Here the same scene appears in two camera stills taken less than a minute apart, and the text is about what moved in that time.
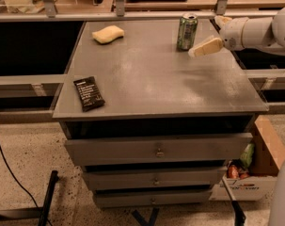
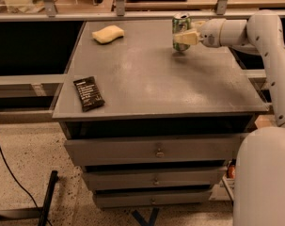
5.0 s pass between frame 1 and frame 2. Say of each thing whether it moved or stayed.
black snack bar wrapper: stayed
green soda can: moved
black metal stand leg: stayed
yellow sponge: stayed
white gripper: moved
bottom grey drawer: stayed
